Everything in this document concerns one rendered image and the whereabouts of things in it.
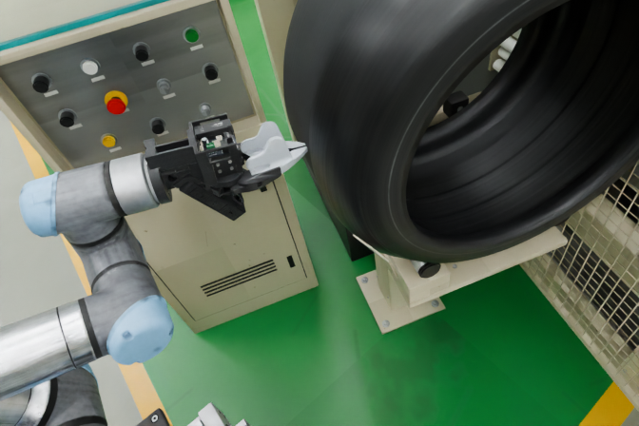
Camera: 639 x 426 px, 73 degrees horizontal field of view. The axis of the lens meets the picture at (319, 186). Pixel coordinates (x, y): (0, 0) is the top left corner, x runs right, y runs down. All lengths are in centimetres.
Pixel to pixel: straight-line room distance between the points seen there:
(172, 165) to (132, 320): 19
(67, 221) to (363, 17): 42
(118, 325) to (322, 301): 137
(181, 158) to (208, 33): 59
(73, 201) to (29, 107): 65
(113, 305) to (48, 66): 71
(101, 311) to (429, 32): 47
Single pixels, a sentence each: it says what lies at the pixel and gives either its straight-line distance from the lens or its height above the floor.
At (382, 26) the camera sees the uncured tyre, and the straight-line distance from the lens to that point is 48.
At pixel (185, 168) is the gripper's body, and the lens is 59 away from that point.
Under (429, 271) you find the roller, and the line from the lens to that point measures 85.
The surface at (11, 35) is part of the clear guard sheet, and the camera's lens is 113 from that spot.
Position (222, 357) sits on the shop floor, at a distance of 187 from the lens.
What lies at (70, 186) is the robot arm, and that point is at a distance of 60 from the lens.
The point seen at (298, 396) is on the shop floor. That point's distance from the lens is 174.
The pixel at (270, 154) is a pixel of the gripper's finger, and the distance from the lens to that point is 59.
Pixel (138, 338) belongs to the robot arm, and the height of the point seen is 118.
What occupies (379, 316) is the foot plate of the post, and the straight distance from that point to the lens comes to 180.
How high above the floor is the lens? 163
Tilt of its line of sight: 46 degrees down
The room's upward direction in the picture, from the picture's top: 13 degrees counter-clockwise
